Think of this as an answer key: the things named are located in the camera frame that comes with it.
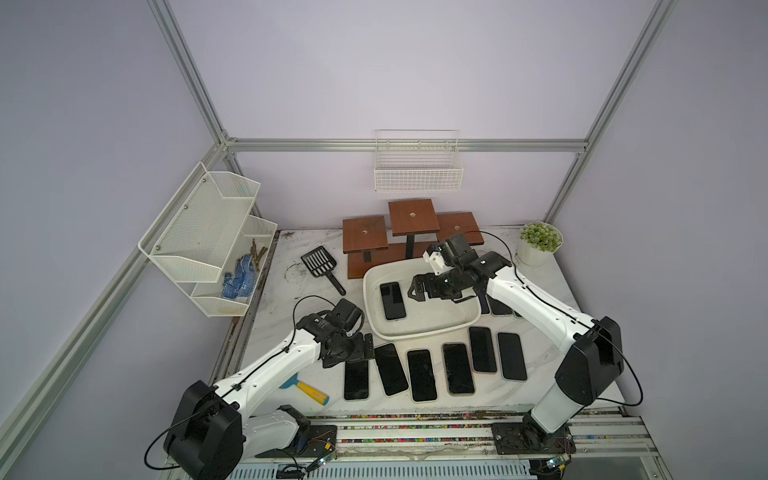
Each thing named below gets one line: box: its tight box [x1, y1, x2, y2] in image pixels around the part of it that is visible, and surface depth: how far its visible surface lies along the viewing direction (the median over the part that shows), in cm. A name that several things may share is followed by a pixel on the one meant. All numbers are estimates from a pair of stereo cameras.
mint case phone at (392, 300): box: [379, 281, 406, 320], surface depth 100 cm
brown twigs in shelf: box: [250, 238, 268, 271], surface depth 97 cm
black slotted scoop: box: [301, 245, 346, 296], surface depth 112 cm
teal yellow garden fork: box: [279, 373, 330, 406], surface depth 82 cm
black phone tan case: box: [442, 342, 475, 396], surface depth 86 cm
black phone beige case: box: [406, 348, 439, 403], surface depth 85 cm
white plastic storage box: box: [362, 257, 481, 341], surface depth 98 cm
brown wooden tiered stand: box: [342, 199, 485, 279], surface depth 100 cm
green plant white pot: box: [517, 221, 564, 266], surface depth 101 cm
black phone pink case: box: [468, 326, 498, 374], surface depth 92 cm
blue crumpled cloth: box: [222, 254, 257, 299], surface depth 90 cm
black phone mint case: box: [344, 360, 369, 400], surface depth 84 cm
